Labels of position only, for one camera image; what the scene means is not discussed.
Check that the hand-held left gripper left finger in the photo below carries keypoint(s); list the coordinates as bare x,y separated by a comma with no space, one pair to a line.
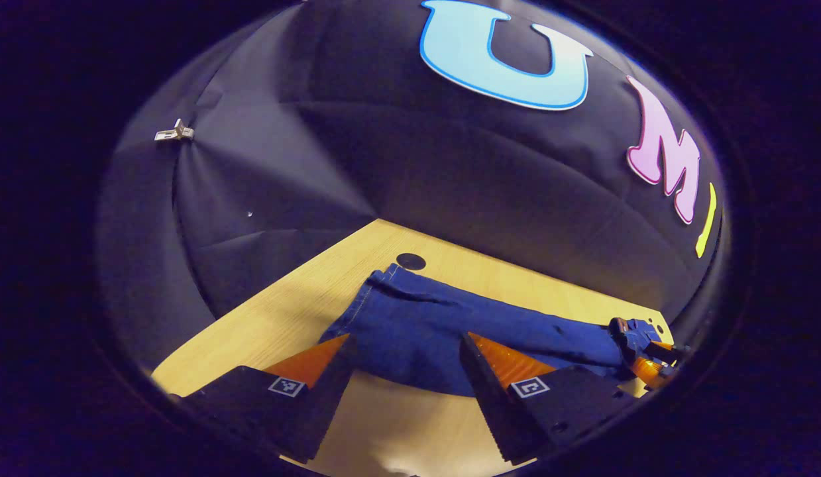
324,404

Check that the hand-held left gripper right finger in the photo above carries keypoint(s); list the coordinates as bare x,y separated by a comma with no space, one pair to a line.
493,404

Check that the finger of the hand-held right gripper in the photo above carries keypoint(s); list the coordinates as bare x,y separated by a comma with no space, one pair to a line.
668,354
625,344

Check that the blue denim jeans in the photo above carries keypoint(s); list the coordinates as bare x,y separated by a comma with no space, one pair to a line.
417,324

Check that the black backdrop cloth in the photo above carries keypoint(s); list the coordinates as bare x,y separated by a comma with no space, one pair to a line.
383,152

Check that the silver cloth clip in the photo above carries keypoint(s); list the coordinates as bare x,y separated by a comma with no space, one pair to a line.
173,132

